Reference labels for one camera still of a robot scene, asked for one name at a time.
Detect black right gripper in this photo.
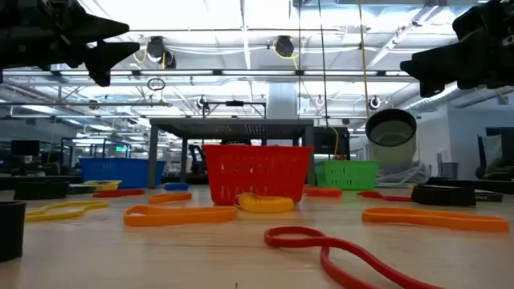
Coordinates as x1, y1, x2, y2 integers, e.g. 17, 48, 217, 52
399, 0, 514, 99

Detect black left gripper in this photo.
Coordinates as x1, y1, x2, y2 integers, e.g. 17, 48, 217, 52
0, 0, 141, 88

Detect thin red rubber band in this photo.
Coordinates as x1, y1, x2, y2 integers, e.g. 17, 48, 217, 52
92, 188, 146, 199
357, 190, 414, 202

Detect orange rubber band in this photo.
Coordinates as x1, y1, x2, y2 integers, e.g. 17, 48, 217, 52
361, 206, 511, 234
123, 204, 239, 228
147, 191, 194, 206

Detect orange coil wristband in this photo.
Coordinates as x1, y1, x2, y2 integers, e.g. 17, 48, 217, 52
304, 185, 343, 198

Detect red plastic basket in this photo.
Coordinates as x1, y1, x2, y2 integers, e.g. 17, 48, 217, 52
203, 144, 314, 206

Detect yellow coil wristband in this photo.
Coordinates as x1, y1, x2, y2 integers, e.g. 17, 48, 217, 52
234, 192, 296, 214

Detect grey waste bin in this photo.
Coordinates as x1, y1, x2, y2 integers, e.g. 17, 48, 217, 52
439, 161, 459, 180

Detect black computer monitor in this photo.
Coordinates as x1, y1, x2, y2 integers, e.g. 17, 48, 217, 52
10, 139, 41, 157

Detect blue plastic basket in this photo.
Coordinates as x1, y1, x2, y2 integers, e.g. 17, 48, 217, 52
78, 157, 167, 189

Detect grey perforated metal shelf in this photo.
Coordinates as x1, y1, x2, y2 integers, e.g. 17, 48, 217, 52
148, 117, 316, 189

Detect green plastic basket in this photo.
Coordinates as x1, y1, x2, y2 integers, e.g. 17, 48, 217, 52
314, 160, 381, 192

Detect yellow rubber band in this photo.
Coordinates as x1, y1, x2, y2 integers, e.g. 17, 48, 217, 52
25, 199, 110, 223

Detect long red rubber band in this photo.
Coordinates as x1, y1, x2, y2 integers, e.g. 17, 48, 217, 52
263, 225, 445, 289

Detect black ceiling cable reel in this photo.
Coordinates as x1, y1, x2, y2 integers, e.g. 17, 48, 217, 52
274, 35, 296, 58
145, 35, 177, 70

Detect yellow hanging cable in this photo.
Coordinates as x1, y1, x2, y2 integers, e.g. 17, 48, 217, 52
357, 0, 369, 118

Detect black hanging cable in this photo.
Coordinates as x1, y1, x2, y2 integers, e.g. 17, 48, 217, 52
316, 0, 329, 129

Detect white coiled cable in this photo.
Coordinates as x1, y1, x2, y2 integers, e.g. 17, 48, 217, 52
375, 160, 433, 186

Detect black aluminium frame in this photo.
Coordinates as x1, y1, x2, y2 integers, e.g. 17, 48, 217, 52
0, 173, 514, 196

